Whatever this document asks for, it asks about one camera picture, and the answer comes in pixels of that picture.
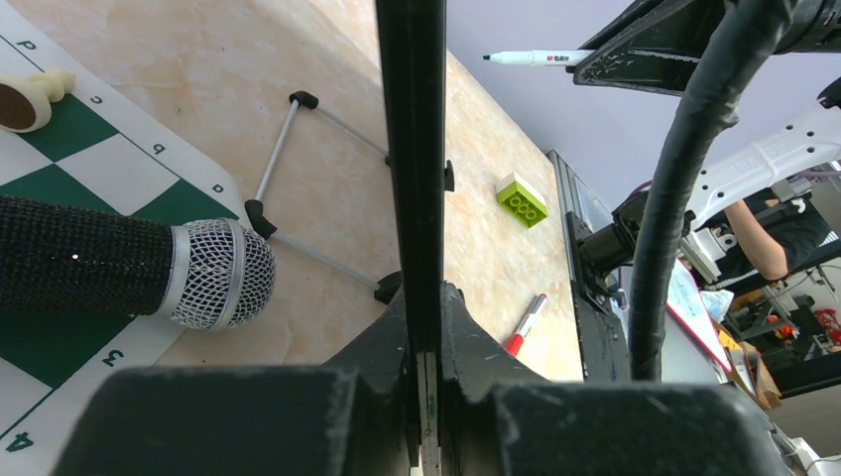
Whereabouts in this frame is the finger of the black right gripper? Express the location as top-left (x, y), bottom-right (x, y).
top-left (572, 0), bottom-right (727, 96)

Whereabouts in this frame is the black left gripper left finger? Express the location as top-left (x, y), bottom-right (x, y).
top-left (54, 294), bottom-right (411, 475)

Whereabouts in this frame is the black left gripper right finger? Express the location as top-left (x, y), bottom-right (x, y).
top-left (438, 284), bottom-right (787, 475)

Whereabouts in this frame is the green whiteboard marker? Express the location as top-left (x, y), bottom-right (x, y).
top-left (482, 50), bottom-right (594, 67)

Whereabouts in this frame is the white whiteboard black frame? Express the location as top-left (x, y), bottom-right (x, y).
top-left (376, 1), bottom-right (445, 475)

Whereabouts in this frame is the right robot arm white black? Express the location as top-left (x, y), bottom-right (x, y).
top-left (572, 1), bottom-right (840, 281)

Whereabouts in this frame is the red capped marker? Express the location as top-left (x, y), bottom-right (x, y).
top-left (505, 294), bottom-right (547, 357)

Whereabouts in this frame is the black microphone mesh head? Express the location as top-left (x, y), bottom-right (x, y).
top-left (1, 195), bottom-right (276, 331)

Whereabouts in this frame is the green lego brick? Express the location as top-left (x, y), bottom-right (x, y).
top-left (495, 173), bottom-right (548, 229)

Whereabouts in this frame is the green white chessboard mat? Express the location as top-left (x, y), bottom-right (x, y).
top-left (1, 3), bottom-right (244, 475)

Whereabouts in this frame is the tan chess piece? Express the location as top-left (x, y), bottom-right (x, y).
top-left (1, 67), bottom-right (76, 134)

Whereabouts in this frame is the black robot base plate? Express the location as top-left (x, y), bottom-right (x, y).
top-left (564, 211), bottom-right (631, 383)

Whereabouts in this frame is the whiteboard wire stand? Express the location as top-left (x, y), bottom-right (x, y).
top-left (244, 90), bottom-right (402, 304)

